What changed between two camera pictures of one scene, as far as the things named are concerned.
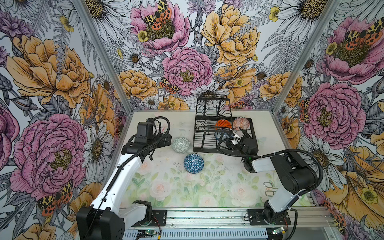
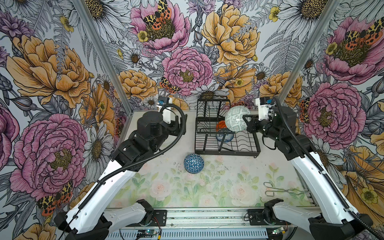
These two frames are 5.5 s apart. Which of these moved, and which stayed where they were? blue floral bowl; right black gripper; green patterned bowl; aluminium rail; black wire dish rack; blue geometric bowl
Moved: green patterned bowl; right black gripper
Stayed: blue floral bowl; black wire dish rack; aluminium rail; blue geometric bowl
